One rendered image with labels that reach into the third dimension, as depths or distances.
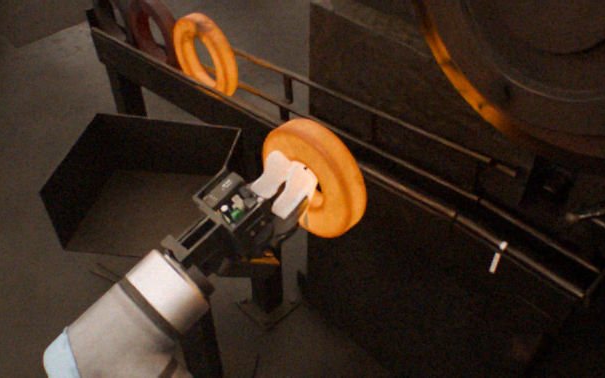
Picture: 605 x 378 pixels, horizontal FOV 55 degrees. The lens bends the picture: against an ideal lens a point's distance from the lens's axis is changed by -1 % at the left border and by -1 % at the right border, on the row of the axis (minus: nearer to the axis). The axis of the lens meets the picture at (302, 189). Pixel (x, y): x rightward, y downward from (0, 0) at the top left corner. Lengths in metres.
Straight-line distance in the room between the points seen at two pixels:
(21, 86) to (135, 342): 2.09
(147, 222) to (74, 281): 0.78
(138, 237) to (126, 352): 0.41
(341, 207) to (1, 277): 1.34
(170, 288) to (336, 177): 0.22
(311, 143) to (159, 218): 0.42
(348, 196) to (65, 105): 1.88
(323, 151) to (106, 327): 0.30
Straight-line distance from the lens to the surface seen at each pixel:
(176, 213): 1.03
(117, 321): 0.63
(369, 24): 0.97
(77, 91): 2.52
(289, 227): 0.67
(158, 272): 0.63
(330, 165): 0.67
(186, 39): 1.29
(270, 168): 0.69
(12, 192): 2.13
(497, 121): 0.75
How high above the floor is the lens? 1.33
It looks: 44 degrees down
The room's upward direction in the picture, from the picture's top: straight up
